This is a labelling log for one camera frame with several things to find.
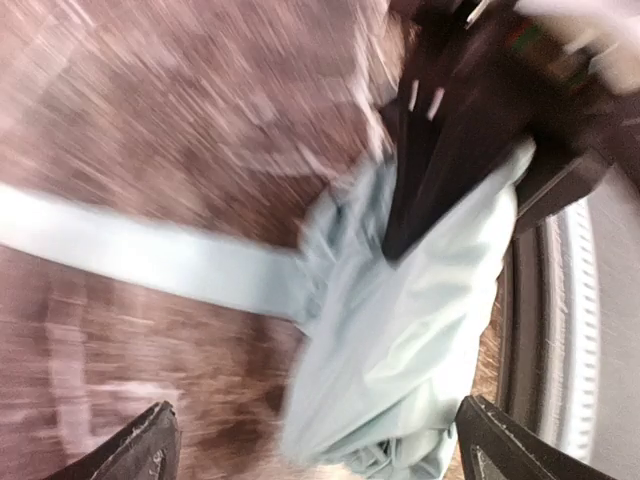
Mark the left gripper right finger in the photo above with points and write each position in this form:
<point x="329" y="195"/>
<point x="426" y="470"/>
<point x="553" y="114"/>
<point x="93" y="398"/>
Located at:
<point x="494" y="446"/>

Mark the mint and black folding umbrella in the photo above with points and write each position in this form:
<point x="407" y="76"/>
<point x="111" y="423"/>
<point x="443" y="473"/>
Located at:
<point x="391" y="346"/>

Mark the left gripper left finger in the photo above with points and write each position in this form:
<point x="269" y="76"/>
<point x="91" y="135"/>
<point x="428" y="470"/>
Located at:
<point x="148" y="447"/>

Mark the white slotted cable duct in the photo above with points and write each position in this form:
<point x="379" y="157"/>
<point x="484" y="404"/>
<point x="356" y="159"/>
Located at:
<point x="575" y="317"/>

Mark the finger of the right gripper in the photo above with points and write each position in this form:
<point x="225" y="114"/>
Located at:
<point x="438" y="162"/>

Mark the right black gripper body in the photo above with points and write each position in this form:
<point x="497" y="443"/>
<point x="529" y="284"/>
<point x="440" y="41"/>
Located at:
<point x="528" y="87"/>

